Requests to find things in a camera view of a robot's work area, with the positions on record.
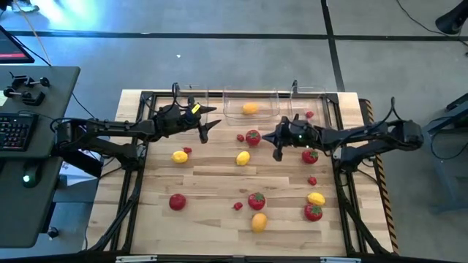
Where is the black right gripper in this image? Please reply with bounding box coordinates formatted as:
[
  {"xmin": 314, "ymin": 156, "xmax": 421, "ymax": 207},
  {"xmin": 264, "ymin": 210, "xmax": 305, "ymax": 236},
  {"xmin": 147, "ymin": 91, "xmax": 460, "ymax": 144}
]
[{"xmin": 262, "ymin": 115, "xmax": 323, "ymax": 162}]

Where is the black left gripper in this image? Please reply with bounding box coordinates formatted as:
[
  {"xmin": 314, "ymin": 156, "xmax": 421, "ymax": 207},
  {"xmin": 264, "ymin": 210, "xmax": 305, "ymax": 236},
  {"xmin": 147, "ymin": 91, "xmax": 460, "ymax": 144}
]
[{"xmin": 150, "ymin": 102, "xmax": 222, "ymax": 145}]

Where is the large red tomato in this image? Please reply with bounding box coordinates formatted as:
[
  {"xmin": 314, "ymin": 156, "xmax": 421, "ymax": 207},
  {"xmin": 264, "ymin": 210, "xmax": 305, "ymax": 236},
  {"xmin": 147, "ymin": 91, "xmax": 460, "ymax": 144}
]
[
  {"xmin": 301, "ymin": 148, "xmax": 320, "ymax": 165},
  {"xmin": 303, "ymin": 203, "xmax": 324, "ymax": 223},
  {"xmin": 168, "ymin": 193, "xmax": 187, "ymax": 212},
  {"xmin": 247, "ymin": 191, "xmax": 267, "ymax": 211},
  {"xmin": 245, "ymin": 129, "xmax": 262, "ymax": 147}
]

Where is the yellow lemon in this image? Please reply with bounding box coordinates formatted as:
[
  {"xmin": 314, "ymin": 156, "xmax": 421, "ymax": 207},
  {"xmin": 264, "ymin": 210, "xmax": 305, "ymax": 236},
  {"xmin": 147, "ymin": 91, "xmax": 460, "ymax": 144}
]
[
  {"xmin": 171, "ymin": 150, "xmax": 189, "ymax": 164},
  {"xmin": 307, "ymin": 191, "xmax": 326, "ymax": 207},
  {"xmin": 235, "ymin": 150, "xmax": 252, "ymax": 167}
]

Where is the orange lemon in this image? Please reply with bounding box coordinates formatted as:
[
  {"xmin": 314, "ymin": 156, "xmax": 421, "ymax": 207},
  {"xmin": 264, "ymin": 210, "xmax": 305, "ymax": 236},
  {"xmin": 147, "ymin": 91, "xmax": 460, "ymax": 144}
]
[
  {"xmin": 241, "ymin": 102, "xmax": 260, "ymax": 115},
  {"xmin": 251, "ymin": 213, "xmax": 268, "ymax": 234}
]

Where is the clear plastic bin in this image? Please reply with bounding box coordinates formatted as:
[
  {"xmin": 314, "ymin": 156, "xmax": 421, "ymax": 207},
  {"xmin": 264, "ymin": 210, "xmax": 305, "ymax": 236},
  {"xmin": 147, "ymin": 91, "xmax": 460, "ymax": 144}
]
[
  {"xmin": 222, "ymin": 86, "xmax": 282, "ymax": 127},
  {"xmin": 290, "ymin": 84, "xmax": 328, "ymax": 127},
  {"xmin": 174, "ymin": 83, "xmax": 211, "ymax": 137}
]

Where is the clear plastic tray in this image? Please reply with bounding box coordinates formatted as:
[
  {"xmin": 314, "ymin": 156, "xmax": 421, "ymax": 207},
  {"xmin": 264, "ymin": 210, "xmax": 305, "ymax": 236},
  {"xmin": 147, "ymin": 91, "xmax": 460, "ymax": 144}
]
[{"xmin": 84, "ymin": 89, "xmax": 395, "ymax": 256}]

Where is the yellow black hazard strip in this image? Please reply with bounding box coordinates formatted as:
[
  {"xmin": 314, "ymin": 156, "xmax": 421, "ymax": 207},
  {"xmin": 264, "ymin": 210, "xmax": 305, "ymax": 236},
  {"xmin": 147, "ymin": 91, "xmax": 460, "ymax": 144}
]
[{"xmin": 360, "ymin": 97, "xmax": 400, "ymax": 254}]

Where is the white paper sheet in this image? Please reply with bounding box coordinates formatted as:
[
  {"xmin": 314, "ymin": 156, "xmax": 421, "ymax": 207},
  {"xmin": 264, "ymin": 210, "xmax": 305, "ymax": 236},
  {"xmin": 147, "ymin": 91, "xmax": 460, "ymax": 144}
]
[{"xmin": 58, "ymin": 159, "xmax": 105, "ymax": 188}]

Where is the blue grey metal furniture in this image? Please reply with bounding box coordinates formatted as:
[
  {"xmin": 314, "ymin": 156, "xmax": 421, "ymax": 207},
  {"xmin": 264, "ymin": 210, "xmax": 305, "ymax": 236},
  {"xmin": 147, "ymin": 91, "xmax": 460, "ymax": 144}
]
[{"xmin": 423, "ymin": 91, "xmax": 468, "ymax": 215}]

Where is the black clamp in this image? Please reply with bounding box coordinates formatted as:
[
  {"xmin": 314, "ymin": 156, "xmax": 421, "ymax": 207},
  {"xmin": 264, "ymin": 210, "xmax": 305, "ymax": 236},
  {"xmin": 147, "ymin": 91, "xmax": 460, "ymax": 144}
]
[
  {"xmin": 10, "ymin": 74, "xmax": 51, "ymax": 90},
  {"xmin": 2, "ymin": 87, "xmax": 47, "ymax": 107}
]

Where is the black computer mouse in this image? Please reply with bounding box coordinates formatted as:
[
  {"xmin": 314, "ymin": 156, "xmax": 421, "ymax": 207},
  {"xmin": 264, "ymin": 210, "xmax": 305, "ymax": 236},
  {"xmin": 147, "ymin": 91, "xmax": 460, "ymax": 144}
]
[{"xmin": 21, "ymin": 161, "xmax": 42, "ymax": 190}]

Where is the thin wooden stick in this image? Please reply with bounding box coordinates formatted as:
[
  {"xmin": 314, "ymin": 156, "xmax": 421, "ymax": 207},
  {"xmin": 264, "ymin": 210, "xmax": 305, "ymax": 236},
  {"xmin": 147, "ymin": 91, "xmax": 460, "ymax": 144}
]
[{"xmin": 13, "ymin": 0, "xmax": 53, "ymax": 67}]

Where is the black keyboard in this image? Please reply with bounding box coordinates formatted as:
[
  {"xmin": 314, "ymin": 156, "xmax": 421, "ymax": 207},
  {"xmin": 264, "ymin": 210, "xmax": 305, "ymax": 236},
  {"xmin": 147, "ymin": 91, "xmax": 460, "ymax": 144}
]
[{"xmin": 0, "ymin": 112, "xmax": 39, "ymax": 153}]

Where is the black side desk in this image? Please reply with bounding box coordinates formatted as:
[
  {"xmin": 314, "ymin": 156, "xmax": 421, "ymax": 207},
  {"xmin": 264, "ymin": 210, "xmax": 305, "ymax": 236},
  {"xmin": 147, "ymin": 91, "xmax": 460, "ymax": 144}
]
[{"xmin": 0, "ymin": 65, "xmax": 81, "ymax": 249}]

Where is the black computer monitor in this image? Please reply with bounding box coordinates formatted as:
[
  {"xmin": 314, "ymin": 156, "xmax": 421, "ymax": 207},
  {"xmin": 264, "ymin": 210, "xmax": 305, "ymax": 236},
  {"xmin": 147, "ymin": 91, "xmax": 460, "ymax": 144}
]
[{"xmin": 0, "ymin": 25, "xmax": 36, "ymax": 65}]

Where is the black round stand base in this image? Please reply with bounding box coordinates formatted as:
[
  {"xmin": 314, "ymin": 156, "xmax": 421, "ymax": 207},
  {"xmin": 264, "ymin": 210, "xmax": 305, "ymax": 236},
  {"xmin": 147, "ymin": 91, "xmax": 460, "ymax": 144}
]
[{"xmin": 434, "ymin": 0, "xmax": 468, "ymax": 36}]

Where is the white table bracket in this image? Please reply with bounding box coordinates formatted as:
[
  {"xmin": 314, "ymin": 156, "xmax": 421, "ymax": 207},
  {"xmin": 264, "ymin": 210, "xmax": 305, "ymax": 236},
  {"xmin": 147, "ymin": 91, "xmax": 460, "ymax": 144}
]
[
  {"xmin": 115, "ymin": 254, "xmax": 159, "ymax": 263},
  {"xmin": 320, "ymin": 256, "xmax": 362, "ymax": 263}
]

